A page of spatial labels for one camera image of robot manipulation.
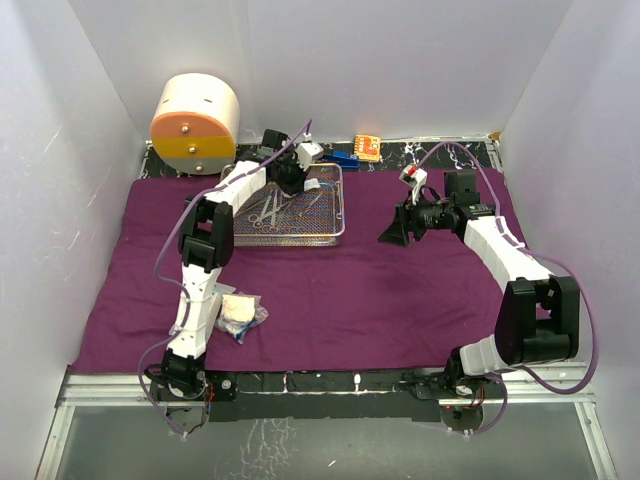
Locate purple cloth wrap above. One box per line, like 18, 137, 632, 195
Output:
71, 171, 503, 374

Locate beige bandage roll packet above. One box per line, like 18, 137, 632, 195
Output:
221, 294, 257, 324

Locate metal scalpel handle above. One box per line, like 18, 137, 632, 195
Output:
298, 194, 322, 217

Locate wire mesh metal tray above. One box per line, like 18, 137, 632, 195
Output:
234, 164, 345, 247

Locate metal surgical scissors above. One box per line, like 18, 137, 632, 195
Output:
248, 194, 290, 228

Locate round white drawer box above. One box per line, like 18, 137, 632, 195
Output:
150, 73, 240, 175

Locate small blue white packet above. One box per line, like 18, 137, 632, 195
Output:
214, 295, 269, 344

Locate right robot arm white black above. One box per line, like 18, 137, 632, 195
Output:
378, 166, 581, 397

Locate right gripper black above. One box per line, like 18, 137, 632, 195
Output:
378, 188, 454, 246

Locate white gauze packet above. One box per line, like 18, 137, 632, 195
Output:
169, 284, 236, 335

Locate blue black stapler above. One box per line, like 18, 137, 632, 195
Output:
320, 149, 360, 171

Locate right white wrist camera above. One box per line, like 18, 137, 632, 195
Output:
399, 165, 428, 204

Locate black base frame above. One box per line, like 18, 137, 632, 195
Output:
143, 365, 504, 427

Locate orange small box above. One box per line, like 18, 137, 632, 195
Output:
353, 134, 381, 163

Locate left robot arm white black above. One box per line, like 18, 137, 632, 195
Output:
156, 126, 322, 399

